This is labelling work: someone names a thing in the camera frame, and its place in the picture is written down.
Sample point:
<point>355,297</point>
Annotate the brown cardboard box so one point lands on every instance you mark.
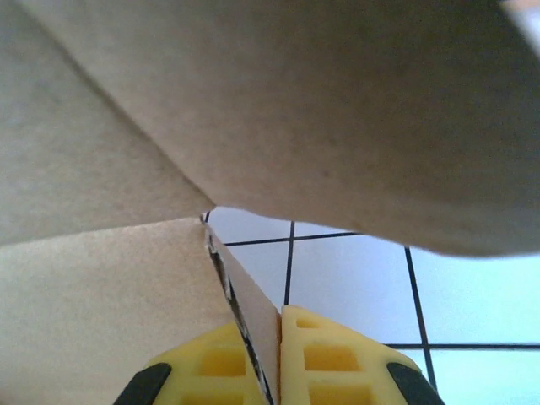
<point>295,105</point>

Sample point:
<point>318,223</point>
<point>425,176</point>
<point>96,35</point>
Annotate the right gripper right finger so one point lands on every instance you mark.
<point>337,379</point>

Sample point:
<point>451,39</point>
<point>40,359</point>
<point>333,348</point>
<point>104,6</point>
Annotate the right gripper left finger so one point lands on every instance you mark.
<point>202,379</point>

